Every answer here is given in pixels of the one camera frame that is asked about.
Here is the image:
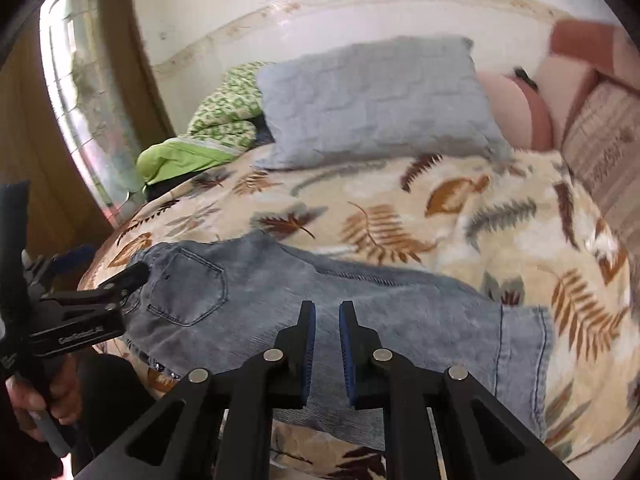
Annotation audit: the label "pink bolster cushion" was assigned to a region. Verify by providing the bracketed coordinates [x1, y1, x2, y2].
[475, 71, 555, 152]

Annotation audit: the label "grey quilted pillow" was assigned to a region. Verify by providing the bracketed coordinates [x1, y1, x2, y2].
[252, 35, 513, 171]

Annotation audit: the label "wooden door with leaded glass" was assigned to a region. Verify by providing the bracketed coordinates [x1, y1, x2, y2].
[0, 0, 173, 261]

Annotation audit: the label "person's left hand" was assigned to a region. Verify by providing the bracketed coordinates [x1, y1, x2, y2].
[5, 355, 83, 443]

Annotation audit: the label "striped cushion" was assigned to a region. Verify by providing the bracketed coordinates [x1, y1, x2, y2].
[560, 80, 640, 266]

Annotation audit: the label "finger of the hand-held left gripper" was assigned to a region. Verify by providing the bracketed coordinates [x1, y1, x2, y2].
[77, 261, 151, 311]
[50, 245, 98, 281]

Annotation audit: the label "green patterned quilt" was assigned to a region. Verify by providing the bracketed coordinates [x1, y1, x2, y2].
[136, 61, 276, 188]

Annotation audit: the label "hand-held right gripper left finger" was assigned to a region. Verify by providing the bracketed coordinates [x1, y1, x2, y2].
[75, 301, 317, 480]

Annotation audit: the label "leaf print blanket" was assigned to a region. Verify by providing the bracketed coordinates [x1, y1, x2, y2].
[77, 147, 633, 480]

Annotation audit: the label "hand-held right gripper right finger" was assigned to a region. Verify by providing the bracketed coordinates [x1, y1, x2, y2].
[338, 301, 576, 480]

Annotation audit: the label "grey denim pants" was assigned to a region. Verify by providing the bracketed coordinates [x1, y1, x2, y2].
[120, 232, 555, 448]

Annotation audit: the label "dark blue cloth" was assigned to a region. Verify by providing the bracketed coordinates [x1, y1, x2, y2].
[252, 115, 276, 146]

